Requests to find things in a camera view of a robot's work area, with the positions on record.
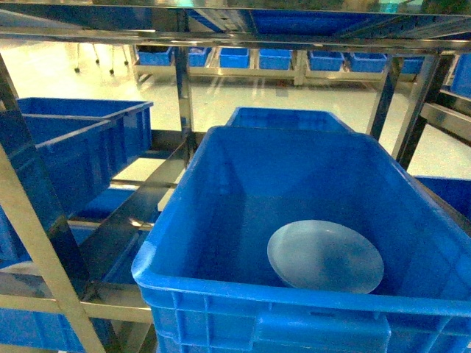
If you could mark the stainless steel shelf rack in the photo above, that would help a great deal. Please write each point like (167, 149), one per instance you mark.
(93, 280)

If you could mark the large blue crate on shelf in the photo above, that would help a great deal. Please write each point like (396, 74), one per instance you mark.
(205, 273)

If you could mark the blue bin left shelf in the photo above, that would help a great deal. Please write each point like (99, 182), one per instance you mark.
(65, 161)

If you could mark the blue bin behind large crate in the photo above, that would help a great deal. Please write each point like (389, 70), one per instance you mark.
(261, 117)

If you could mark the blue bin behind left bin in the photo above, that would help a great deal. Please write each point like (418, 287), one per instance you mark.
(130, 122)

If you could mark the light blue round tray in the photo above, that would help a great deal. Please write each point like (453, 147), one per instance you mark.
(323, 255)

